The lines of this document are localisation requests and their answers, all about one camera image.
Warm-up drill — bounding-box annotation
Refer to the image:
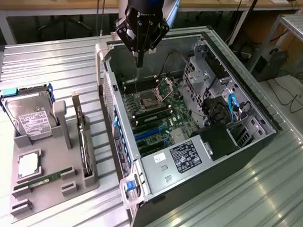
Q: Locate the blue case latch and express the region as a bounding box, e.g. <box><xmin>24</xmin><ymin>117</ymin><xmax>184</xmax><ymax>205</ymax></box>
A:
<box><xmin>124</xmin><ymin>180</ymin><xmax>135</xmax><ymax>193</ymax></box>

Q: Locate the CPU socket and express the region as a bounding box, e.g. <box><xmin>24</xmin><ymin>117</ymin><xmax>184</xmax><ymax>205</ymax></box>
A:
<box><xmin>138</xmin><ymin>89</ymin><xmax>161</xmax><ymax>109</ymax></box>

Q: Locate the black plastic air shroud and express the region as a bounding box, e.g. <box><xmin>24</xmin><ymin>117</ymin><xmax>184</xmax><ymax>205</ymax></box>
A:
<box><xmin>196</xmin><ymin>122</ymin><xmax>240</xmax><ymax>162</ymax></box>

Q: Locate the green RAM stick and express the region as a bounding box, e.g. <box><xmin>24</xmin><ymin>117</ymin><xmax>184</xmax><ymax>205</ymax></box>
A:
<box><xmin>13</xmin><ymin>165</ymin><xmax>74</xmax><ymax>191</ymax></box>

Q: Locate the grey hanging cable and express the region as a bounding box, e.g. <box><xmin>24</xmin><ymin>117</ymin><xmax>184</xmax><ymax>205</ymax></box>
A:
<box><xmin>95</xmin><ymin>0</ymin><xmax>107</xmax><ymax>36</ymax></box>

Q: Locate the metal socket cover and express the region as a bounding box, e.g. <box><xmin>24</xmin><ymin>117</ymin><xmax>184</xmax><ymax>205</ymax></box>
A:
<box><xmin>153</xmin><ymin>77</ymin><xmax>178</xmax><ymax>103</ymax></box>

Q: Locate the installed black RAM stick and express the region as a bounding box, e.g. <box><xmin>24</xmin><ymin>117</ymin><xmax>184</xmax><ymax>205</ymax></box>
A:
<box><xmin>134</xmin><ymin>103</ymin><xmax>173</xmax><ymax>120</ymax></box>

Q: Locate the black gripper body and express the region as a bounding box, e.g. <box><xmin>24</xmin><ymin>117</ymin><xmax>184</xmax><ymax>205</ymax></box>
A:
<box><xmin>123</xmin><ymin>0</ymin><xmax>166</xmax><ymax>54</ymax></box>

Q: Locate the blue SATA wire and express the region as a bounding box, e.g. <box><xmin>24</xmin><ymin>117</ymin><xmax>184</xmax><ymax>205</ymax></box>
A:
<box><xmin>226</xmin><ymin>92</ymin><xmax>240</xmax><ymax>125</ymax></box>

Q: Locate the silver chipset heatsink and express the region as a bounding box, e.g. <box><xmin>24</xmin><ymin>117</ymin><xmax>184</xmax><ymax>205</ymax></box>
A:
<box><xmin>169</xmin><ymin>128</ymin><xmax>189</xmax><ymax>146</ymax></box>

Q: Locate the silver CPU chip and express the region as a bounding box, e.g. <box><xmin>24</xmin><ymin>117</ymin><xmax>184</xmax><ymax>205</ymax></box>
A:
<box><xmin>16</xmin><ymin>152</ymin><xmax>40</xmax><ymax>179</ymax></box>

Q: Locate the open black PC case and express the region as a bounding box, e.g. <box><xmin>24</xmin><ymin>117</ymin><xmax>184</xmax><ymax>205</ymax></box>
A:
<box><xmin>88</xmin><ymin>21</ymin><xmax>287</xmax><ymax>227</ymax></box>

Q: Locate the black graphics card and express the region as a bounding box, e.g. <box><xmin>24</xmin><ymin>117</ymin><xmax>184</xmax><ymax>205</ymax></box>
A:
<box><xmin>69</xmin><ymin>91</ymin><xmax>97</xmax><ymax>178</ymax></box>

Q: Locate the hard disk with blue bracket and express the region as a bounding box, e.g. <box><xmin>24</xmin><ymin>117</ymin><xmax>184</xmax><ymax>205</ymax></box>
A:
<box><xmin>0</xmin><ymin>80</ymin><xmax>61</xmax><ymax>142</ymax></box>

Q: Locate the aluminium slat side table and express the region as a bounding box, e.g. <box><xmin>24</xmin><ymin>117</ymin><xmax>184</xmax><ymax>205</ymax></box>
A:
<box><xmin>249</xmin><ymin>12</ymin><xmax>303</xmax><ymax>75</ymax></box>

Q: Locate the wooden desk with white frame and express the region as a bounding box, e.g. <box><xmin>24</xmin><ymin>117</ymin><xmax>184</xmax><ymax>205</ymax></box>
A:
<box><xmin>0</xmin><ymin>0</ymin><xmax>303</xmax><ymax>55</ymax></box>

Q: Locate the blue expansion slot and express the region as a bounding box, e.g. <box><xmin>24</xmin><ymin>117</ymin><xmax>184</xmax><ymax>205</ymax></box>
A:
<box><xmin>134</xmin><ymin>125</ymin><xmax>162</xmax><ymax>142</ymax></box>

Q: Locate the grey power supply unit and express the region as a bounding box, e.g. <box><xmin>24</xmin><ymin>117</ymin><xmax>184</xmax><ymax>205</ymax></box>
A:
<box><xmin>139</xmin><ymin>131</ymin><xmax>215</xmax><ymax>199</ymax></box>

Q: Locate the black box device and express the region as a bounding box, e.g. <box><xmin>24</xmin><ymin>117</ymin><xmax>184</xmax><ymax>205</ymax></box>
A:
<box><xmin>252</xmin><ymin>46</ymin><xmax>289</xmax><ymax>83</ymax></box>

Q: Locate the metal drive cage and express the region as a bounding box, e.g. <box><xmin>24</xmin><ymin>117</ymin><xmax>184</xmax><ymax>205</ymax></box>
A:
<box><xmin>180</xmin><ymin>37</ymin><xmax>234</xmax><ymax>127</ymax></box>

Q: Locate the green motherboard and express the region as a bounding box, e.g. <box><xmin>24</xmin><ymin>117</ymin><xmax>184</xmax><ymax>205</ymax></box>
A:
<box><xmin>118</xmin><ymin>72</ymin><xmax>206</xmax><ymax>159</ymax></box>

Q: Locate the black chair base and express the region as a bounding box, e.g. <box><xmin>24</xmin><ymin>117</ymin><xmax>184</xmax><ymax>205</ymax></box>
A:
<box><xmin>36</xmin><ymin>13</ymin><xmax>95</xmax><ymax>39</ymax></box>

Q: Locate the grey plastic parts rack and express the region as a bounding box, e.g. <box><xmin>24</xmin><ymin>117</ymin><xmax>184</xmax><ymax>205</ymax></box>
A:
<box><xmin>8</xmin><ymin>97</ymin><xmax>103</xmax><ymax>220</ymax></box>

